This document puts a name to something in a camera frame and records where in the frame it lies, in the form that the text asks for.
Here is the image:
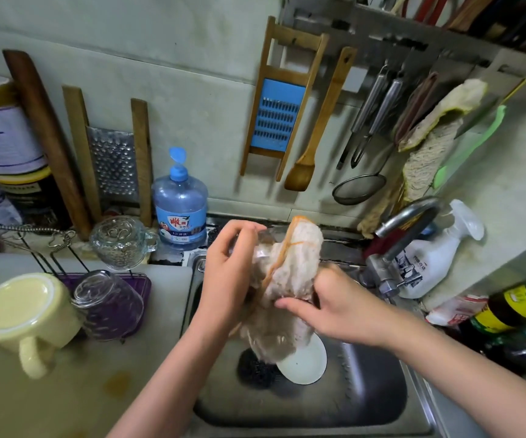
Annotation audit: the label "person's right hand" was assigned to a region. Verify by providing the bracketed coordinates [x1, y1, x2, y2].
[275, 262, 401, 350]

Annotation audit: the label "person's left hand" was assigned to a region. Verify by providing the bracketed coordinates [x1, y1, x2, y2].
[192, 218, 268, 338]

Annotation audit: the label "beige dish cloth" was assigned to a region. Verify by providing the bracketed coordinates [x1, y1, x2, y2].
[238, 215, 326, 366]

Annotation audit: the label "small clear glass cup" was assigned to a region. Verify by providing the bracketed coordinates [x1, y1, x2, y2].
[88, 215, 161, 270]

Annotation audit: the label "yellow mug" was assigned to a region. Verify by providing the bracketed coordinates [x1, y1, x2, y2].
[0, 273, 83, 380]

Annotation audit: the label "person's left forearm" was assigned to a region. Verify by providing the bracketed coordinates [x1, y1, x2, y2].
[106, 319, 237, 438]

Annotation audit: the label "person's right forearm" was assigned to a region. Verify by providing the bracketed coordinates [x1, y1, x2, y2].
[377, 310, 526, 438]

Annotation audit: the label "white plate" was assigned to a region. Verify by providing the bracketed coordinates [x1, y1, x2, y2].
[275, 331, 329, 386]

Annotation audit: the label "red container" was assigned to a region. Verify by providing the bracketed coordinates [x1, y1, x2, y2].
[365, 223, 412, 261]

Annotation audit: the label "stainless steel sink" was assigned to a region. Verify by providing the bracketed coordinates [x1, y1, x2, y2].
[181, 223, 447, 438]

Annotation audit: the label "purple plastic tray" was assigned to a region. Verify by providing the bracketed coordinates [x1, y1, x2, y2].
[53, 271, 153, 336]

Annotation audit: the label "small blue water bottle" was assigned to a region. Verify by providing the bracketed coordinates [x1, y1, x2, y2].
[152, 147, 210, 250]

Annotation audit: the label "white spray bottle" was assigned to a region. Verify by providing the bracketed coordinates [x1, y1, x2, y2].
[395, 198, 486, 300]

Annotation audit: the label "metal faucet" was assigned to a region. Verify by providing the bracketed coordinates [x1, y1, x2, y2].
[363, 196, 442, 297]

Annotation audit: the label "pink and white plastic bag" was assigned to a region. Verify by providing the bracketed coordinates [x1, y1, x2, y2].
[424, 291, 494, 327]

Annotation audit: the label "mesh strainer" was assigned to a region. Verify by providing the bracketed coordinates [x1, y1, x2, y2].
[331, 72, 440, 206]

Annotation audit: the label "wooden framed metal grater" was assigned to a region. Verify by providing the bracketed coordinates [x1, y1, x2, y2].
[61, 85, 155, 227]

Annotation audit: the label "dark bottle with yellow label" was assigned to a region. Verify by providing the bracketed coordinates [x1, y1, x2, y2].
[473, 276, 526, 336]

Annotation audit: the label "wooden slicer with blue blade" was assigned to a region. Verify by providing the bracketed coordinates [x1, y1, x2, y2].
[239, 16, 332, 183]

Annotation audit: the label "wooden spatula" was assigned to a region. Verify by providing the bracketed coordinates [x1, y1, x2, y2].
[283, 46, 359, 193]

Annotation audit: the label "metal pot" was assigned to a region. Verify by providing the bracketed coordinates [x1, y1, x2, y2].
[477, 337, 526, 398]

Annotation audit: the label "metal peeler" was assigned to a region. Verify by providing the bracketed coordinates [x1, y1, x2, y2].
[351, 70, 407, 170]
[336, 63, 392, 172]

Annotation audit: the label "wooden rolling pin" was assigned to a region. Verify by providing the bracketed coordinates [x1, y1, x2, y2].
[2, 49, 93, 241]

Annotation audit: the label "stack of labelled tin cans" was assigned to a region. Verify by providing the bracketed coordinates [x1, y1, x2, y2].
[0, 75, 68, 232]

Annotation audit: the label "black wire scourer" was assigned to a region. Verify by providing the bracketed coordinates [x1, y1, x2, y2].
[236, 346, 281, 391]

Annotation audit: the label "metal wire cup rack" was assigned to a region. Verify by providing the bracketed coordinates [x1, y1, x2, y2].
[0, 223, 155, 343]

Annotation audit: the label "wall mounted metal utensil rack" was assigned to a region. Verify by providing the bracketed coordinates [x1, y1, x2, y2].
[276, 0, 526, 88]

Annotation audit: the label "red handled scissors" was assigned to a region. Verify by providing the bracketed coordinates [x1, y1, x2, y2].
[409, 0, 451, 26]

